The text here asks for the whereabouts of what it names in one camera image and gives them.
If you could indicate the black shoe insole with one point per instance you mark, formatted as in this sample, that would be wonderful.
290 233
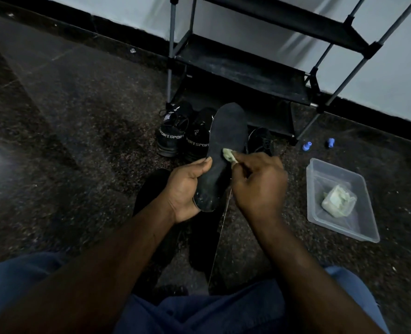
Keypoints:
222 146

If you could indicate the person's right fingers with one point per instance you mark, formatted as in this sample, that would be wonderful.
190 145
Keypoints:
242 170

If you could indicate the person's left hand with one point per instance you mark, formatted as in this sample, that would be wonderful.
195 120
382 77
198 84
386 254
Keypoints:
181 191

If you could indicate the person's left forearm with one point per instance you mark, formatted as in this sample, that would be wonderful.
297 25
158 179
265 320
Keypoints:
87 274

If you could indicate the person's right forearm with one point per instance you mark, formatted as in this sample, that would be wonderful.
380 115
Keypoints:
306 274

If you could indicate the clear plastic container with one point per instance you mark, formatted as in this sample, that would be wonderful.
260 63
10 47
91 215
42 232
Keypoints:
362 219

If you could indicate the black metal shoe rack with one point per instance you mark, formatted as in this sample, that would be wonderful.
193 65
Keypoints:
254 66

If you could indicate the person's left thumb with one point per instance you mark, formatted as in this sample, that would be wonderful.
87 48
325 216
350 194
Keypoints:
202 165

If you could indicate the wad of pale green wipes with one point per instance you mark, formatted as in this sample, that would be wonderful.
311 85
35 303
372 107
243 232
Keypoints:
338 201

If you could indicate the plain black laced shoe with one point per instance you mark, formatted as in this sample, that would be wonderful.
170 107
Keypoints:
261 140

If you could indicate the blue denim trousers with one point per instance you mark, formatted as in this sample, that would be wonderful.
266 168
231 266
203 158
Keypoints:
209 313

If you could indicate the black sport shoe white print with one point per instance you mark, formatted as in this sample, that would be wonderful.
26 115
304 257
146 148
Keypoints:
170 135
196 137

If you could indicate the small blue plastic cap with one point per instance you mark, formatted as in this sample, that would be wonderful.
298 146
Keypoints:
307 146
330 142

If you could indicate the small pale green wipe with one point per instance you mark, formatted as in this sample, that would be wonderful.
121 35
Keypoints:
229 155

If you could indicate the person's right hand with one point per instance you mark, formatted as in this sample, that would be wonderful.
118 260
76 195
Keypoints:
261 187

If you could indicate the thin white lace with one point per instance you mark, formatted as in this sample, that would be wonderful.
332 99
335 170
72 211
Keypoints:
221 233

